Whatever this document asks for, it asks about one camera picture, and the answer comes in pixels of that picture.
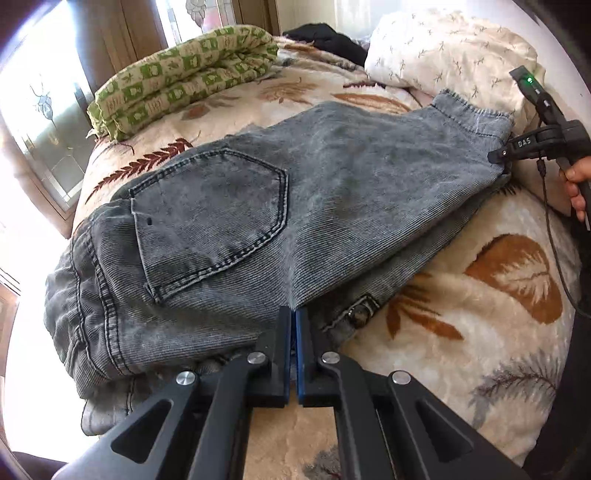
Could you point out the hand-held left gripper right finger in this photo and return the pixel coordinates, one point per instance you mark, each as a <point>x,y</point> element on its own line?
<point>302,333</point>

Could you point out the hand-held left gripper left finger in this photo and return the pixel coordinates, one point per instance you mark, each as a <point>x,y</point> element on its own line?
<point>282,333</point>

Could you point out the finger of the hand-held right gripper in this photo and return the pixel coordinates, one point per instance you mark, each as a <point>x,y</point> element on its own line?
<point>512,148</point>

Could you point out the grey denim pants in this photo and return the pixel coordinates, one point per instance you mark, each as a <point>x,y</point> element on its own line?
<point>231,207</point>

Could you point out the person's right hand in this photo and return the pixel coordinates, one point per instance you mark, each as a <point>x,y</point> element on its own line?
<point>577,203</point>

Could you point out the white twig print pillow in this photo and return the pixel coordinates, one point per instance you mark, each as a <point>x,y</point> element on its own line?
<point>452,50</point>

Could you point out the leaf print fleece blanket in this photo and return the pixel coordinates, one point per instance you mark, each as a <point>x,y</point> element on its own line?
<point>461,323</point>

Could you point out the black cloth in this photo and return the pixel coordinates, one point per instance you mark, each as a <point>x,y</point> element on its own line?
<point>332,39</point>

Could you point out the person's dark clothing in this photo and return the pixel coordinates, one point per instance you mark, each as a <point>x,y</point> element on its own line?
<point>554,392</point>

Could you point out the green checkered folded blanket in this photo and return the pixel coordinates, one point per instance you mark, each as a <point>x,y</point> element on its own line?
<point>184,78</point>

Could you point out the stained glass window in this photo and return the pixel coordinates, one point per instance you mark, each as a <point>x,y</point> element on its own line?
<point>46,115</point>
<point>198,16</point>

